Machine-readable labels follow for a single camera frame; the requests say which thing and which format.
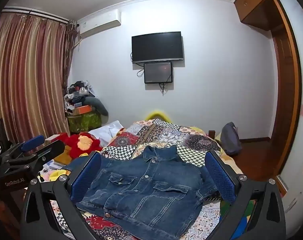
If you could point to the small black wall monitor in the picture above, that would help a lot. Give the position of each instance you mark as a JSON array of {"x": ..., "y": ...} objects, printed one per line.
[{"x": 158, "y": 72}]

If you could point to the wooden bed post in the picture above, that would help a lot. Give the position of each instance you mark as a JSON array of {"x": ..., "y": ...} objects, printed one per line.
[{"x": 212, "y": 133}]

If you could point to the grey bag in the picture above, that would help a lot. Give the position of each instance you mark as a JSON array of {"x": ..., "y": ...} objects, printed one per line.
[{"x": 231, "y": 140}]

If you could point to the yellow cloth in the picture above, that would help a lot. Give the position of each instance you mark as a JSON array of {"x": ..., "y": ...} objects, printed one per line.
[{"x": 57, "y": 175}]

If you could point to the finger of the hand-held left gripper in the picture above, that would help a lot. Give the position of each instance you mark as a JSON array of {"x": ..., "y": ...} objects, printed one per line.
[
  {"x": 50, "y": 151},
  {"x": 32, "y": 142}
]

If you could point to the green patterned box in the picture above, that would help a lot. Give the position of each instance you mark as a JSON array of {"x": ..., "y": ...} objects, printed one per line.
[{"x": 85, "y": 122}]

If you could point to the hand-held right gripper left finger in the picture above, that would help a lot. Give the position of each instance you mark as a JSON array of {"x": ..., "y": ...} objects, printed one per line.
[{"x": 87, "y": 175}]

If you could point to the blue denim jacket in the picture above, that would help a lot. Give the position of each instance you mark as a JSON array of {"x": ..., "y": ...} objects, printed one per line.
[{"x": 141, "y": 192}]

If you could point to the wooden overhead cabinet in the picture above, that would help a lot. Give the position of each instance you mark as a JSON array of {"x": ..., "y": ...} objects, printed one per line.
[{"x": 256, "y": 2}]

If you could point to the white bed sheet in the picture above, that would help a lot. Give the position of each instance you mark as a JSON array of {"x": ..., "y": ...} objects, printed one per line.
[{"x": 106, "y": 132}]

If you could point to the red plush toy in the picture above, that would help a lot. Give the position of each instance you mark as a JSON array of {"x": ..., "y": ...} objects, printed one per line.
[{"x": 76, "y": 142}]

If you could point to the wooden door frame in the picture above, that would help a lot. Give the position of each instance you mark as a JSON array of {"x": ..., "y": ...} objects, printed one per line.
[{"x": 289, "y": 80}]

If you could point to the white air conditioner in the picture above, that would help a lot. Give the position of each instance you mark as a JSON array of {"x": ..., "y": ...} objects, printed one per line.
[{"x": 101, "y": 23}]

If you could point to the black wall television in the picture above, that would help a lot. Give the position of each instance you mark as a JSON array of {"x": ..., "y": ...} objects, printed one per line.
[{"x": 157, "y": 47}]

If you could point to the striped red curtain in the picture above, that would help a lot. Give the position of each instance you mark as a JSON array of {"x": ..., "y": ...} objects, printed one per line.
[{"x": 29, "y": 80}]

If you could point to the patchwork printed blanket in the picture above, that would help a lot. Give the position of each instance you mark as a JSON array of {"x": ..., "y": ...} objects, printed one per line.
[{"x": 166, "y": 135}]

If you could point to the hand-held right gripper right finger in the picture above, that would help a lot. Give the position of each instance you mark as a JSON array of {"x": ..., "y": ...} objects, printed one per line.
[{"x": 220, "y": 177}]

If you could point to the pile of clutter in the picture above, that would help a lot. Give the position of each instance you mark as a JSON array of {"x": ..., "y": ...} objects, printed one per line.
[{"x": 79, "y": 95}]

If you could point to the orange box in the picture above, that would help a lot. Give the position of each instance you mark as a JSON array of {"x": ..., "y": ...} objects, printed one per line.
[{"x": 82, "y": 110}]

